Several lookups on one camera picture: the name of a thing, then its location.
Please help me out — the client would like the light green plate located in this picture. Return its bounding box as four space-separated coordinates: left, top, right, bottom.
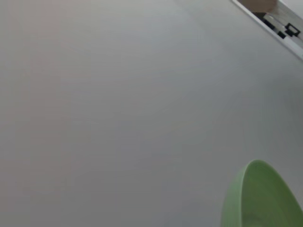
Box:
220 159 303 227

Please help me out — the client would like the white frame rail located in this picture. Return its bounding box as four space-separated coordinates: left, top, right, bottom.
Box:
232 0 303 60

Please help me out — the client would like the black bracket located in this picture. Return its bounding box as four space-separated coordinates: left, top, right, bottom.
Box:
276 23 301 39

